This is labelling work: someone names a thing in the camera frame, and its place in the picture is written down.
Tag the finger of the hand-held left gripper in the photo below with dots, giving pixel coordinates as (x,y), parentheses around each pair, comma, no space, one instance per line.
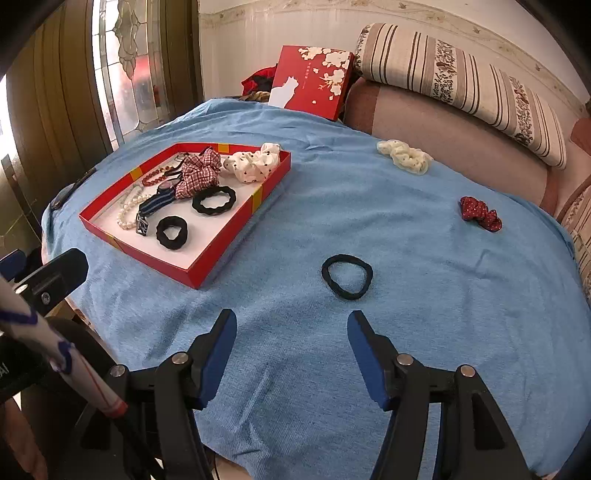
(8,264)
(51,277)

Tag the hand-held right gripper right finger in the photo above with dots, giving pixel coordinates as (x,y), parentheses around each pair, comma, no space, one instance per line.
(367,360)

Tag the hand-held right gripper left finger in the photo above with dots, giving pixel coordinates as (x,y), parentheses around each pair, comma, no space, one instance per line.
(214,360)

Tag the red tray box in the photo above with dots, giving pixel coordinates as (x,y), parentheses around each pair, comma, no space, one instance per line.
(198,272)

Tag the metal hair clip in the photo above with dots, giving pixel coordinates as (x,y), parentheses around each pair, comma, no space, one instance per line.
(142,227)

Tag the red plaid scrunchie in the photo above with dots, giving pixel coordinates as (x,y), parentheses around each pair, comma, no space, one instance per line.
(198,175)

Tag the white printed scrunchie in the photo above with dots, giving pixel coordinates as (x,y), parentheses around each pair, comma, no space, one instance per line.
(251,164)

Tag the person's left forearm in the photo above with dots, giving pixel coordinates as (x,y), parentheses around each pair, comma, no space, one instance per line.
(23,443)

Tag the white rod with red band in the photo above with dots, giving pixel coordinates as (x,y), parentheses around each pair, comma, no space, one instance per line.
(83,369)

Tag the blue blanket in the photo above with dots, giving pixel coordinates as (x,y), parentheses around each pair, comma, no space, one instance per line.
(415,300)

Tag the black elongated object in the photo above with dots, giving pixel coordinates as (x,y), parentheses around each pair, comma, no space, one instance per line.
(69,191)

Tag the red polka dot scrunchie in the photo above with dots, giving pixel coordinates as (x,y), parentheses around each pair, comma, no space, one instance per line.
(475,207)

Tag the cream scrunchie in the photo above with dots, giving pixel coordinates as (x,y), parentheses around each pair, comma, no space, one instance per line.
(401,154)

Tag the patterned glass window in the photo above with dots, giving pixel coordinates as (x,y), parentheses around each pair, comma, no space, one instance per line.
(134,69)

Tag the pink bolster cushion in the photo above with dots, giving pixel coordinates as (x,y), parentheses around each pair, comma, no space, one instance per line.
(438,124)

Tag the red box lid white flowers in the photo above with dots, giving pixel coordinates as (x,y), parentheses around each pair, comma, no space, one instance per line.
(318,97)

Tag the long striped floral cushion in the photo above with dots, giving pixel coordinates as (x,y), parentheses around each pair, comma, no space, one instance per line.
(415,60)

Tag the wooden door frame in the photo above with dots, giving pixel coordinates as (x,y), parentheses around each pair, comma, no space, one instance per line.
(55,92)

